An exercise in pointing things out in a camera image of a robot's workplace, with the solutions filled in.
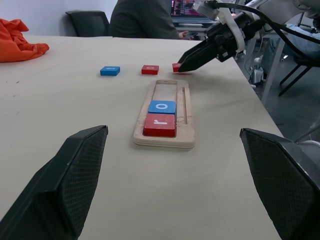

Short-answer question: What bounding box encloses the black office chair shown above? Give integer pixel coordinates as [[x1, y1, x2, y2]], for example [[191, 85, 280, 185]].
[[65, 10, 111, 38]]

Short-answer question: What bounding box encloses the grey metal table leg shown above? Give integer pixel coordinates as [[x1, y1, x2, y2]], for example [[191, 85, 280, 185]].
[[259, 32, 287, 101]]

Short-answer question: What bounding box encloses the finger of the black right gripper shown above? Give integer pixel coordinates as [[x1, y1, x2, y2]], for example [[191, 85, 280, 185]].
[[179, 44, 220, 74], [177, 40, 213, 67]]

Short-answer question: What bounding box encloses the wooden letter tray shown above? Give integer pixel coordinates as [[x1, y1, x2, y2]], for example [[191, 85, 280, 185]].
[[132, 79, 196, 153]]

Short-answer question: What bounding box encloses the black metal frame chair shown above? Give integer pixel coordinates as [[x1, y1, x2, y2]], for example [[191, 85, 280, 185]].
[[278, 56, 320, 97]]

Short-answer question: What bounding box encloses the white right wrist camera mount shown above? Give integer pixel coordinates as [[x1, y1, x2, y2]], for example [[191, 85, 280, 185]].
[[191, 0, 248, 55]]

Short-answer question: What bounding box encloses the person in blue jeans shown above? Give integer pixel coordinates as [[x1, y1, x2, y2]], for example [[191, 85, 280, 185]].
[[261, 23, 320, 67]]

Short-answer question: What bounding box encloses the blue letter t block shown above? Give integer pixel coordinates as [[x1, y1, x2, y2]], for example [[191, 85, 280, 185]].
[[99, 65, 121, 77]]

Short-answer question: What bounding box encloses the laptop with lit screen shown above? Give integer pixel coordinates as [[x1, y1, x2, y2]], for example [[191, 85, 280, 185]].
[[170, 0, 219, 29]]

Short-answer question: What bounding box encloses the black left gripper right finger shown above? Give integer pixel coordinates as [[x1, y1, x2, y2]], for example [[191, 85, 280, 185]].
[[239, 127, 320, 240]]

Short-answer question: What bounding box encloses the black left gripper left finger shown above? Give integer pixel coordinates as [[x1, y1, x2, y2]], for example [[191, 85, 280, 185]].
[[0, 124, 109, 240]]

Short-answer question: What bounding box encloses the blue letter o block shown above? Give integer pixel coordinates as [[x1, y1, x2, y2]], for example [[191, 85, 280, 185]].
[[147, 100, 177, 116]]

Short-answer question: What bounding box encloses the orange cloth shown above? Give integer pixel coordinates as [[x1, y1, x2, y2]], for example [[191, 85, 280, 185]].
[[0, 18, 50, 63]]

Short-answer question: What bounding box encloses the person in dark jacket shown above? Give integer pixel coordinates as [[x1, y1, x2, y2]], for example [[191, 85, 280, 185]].
[[108, 0, 191, 40]]

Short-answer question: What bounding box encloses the red letter r block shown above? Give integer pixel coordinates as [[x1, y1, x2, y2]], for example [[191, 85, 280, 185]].
[[143, 113, 176, 138]]

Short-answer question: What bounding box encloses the red letter o block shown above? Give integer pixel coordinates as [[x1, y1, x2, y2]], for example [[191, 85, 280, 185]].
[[141, 64, 160, 76]]

